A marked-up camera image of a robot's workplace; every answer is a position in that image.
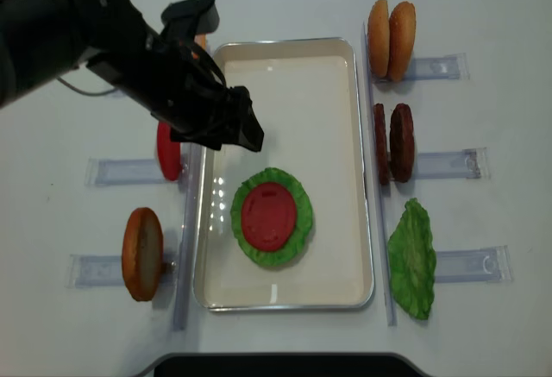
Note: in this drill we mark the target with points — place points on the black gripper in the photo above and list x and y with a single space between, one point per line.
159 72

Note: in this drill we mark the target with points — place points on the red tomato slice front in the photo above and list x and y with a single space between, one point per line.
268 216

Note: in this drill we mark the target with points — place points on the red tomato slice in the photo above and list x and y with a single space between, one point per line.
268 216
168 153

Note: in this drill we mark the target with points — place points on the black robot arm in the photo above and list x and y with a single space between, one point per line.
42 40

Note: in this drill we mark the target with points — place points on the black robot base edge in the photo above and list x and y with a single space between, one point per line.
283 365

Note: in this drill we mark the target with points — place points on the red tomato slice rear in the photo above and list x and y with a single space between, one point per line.
168 153

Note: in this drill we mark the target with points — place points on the orange cheese slice left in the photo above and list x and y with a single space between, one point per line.
200 40

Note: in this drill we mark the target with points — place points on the green lettuce leaf on tray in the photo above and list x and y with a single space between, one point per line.
298 239

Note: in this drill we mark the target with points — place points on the brown meat patty inner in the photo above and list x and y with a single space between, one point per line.
381 143

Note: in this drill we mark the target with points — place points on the brown meat patty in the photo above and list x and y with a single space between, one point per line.
381 143
402 143

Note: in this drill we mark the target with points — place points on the brown meat patty outer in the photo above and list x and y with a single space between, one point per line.
402 143

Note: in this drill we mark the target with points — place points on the green lettuce leaf in holder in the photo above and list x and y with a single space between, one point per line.
412 261

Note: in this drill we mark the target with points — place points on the white rectangular tray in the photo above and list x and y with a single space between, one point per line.
306 98

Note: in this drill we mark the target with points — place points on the bun half with white face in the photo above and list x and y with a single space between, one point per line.
142 254

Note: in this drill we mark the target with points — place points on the sesame bun half front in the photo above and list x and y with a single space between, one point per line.
378 38

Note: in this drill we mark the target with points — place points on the sesame bun half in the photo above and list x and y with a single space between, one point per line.
378 38
402 24

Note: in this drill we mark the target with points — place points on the clear acrylic holder left side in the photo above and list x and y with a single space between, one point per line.
104 172

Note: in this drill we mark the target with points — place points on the clear acrylic holder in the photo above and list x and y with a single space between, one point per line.
454 266
104 172

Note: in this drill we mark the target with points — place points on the sesame bun half rear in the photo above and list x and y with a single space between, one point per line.
402 24

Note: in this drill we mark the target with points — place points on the clear acrylic holder right side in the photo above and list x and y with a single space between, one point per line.
454 266

